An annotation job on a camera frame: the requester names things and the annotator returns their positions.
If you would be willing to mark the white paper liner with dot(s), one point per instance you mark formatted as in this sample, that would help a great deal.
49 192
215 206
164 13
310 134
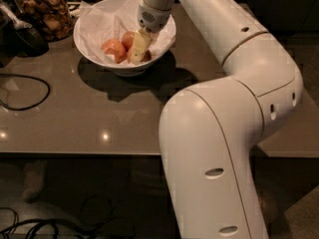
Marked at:
99 27

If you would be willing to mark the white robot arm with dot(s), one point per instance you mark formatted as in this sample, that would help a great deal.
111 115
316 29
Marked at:
207 130

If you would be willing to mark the silver spoon handle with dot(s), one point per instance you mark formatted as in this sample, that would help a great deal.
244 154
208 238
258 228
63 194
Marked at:
17 23

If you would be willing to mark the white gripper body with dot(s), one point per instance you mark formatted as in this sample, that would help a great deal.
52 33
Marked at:
154 19

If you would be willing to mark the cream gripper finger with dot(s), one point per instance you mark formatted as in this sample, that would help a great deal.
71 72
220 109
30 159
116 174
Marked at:
141 43

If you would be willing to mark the black round appliance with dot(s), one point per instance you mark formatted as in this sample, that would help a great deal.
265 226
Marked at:
30 43

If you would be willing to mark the glass jar of dried chips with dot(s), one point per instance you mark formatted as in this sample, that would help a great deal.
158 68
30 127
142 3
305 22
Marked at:
51 17

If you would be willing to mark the white ceramic bowl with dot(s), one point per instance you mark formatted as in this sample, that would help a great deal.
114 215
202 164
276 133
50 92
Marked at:
99 10

